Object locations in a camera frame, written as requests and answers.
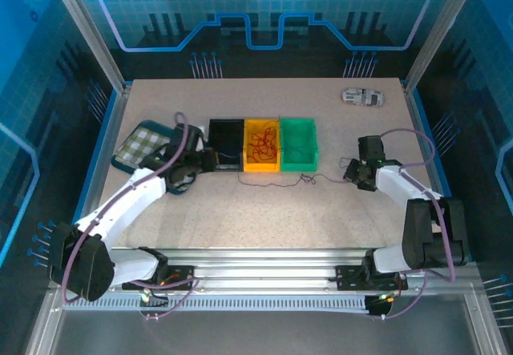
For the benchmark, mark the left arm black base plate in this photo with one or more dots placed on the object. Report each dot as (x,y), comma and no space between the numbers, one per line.
(180,277)

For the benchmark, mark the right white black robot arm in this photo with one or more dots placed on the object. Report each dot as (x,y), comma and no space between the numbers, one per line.
(397,182)

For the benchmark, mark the green white checkered cloth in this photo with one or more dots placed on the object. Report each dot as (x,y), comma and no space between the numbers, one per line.
(140,140)

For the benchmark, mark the dark teal tray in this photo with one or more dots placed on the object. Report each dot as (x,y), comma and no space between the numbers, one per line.
(120,164)

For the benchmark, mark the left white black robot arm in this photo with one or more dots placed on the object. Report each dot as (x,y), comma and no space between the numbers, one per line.
(132,198)

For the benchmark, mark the black plastic bin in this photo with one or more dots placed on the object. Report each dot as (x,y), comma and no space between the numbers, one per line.
(226,138)

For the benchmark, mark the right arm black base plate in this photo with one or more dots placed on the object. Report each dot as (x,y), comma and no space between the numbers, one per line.
(348,277)

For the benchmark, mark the aluminium frame post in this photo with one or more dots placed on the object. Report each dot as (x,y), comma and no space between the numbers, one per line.
(88,30)
(437,30)

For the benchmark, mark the green plastic bin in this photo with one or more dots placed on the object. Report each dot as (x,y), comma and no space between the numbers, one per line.
(298,164)

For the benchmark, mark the aluminium mounting rail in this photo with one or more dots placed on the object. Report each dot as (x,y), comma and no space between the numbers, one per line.
(260,267)

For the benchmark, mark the yellow plastic bin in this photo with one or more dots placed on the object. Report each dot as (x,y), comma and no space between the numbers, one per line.
(250,166)

